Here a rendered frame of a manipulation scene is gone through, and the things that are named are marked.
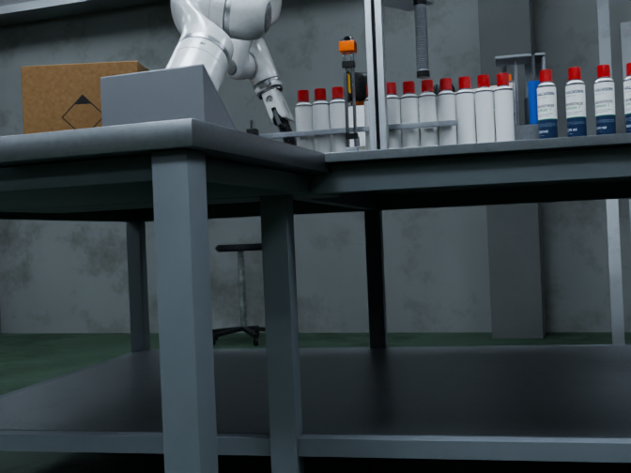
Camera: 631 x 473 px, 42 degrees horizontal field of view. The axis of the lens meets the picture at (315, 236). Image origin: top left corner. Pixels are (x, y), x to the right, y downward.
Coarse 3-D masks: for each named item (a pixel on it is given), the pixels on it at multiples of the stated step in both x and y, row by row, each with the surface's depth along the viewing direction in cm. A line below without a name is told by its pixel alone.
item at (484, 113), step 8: (480, 80) 226; (488, 80) 226; (480, 88) 225; (488, 88) 225; (480, 96) 225; (488, 96) 224; (480, 104) 225; (488, 104) 224; (480, 112) 225; (488, 112) 224; (480, 120) 225; (488, 120) 224; (480, 128) 225; (488, 128) 224; (480, 136) 225; (488, 136) 224
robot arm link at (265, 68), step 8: (256, 40) 238; (264, 40) 240; (256, 48) 238; (264, 48) 239; (256, 56) 236; (264, 56) 238; (256, 64) 236; (264, 64) 237; (272, 64) 239; (256, 72) 237; (264, 72) 237; (272, 72) 238; (256, 80) 238
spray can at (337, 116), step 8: (336, 88) 234; (336, 96) 234; (336, 104) 233; (344, 104) 234; (336, 112) 233; (344, 112) 234; (336, 120) 233; (344, 120) 234; (336, 128) 233; (336, 136) 233; (344, 136) 233; (336, 144) 233; (344, 144) 233
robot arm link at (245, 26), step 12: (228, 0) 182; (240, 0) 182; (252, 0) 182; (264, 0) 184; (228, 12) 182; (240, 12) 182; (252, 12) 182; (264, 12) 184; (228, 24) 184; (240, 24) 183; (252, 24) 183; (264, 24) 185; (240, 36) 186; (252, 36) 186
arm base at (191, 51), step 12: (180, 48) 172; (192, 48) 170; (204, 48) 171; (216, 48) 173; (180, 60) 168; (192, 60) 168; (204, 60) 169; (216, 60) 172; (216, 72) 171; (216, 84) 171
